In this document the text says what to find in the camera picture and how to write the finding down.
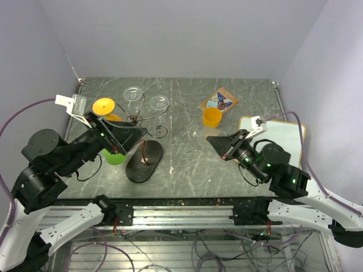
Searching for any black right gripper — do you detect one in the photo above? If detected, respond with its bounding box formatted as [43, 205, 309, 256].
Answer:
[206, 129, 266, 182]

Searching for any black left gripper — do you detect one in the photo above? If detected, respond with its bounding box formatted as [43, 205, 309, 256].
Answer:
[57, 109, 147, 176]

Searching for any orange plastic wine glass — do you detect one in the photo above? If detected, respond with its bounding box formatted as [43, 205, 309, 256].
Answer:
[202, 107, 222, 128]

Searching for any green plastic wine glass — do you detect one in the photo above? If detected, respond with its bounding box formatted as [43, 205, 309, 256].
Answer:
[102, 149, 127, 165]

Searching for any clear wine glass front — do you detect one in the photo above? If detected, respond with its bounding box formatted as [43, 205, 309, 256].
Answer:
[188, 125, 224, 144]

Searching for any clear wine glass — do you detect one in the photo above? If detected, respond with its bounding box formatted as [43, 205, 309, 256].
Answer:
[123, 86, 143, 112]
[188, 125, 224, 144]
[149, 95, 170, 111]

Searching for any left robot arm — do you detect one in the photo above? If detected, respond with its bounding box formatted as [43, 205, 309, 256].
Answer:
[1, 112, 147, 271]

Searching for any orange wine glass far left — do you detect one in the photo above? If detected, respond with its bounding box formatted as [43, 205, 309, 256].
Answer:
[92, 97, 122, 121]

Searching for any metal wine glass rack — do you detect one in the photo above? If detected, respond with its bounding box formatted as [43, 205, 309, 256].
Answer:
[123, 93, 169, 184]

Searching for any wooden picture coaster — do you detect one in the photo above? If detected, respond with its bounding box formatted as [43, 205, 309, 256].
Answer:
[198, 87, 239, 115]

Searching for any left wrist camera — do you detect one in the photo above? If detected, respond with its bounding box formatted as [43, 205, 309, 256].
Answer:
[55, 94, 91, 128]

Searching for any small whiteboard yellow frame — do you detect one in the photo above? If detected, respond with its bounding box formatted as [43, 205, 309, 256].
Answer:
[251, 120, 302, 168]

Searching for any aluminium rail front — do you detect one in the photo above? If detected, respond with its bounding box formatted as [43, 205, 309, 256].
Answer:
[45, 198, 330, 230]

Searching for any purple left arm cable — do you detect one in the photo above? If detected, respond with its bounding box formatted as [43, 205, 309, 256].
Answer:
[0, 97, 57, 241]

